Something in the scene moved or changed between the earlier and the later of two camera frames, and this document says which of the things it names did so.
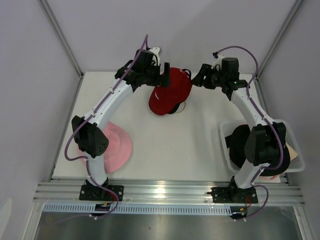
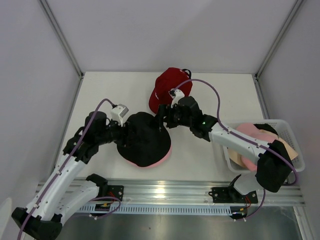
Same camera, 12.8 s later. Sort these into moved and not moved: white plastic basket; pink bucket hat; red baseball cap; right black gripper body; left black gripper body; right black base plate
Moved: right black gripper body; pink bucket hat; left black gripper body
Not moved: right black base plate; red baseball cap; white plastic basket
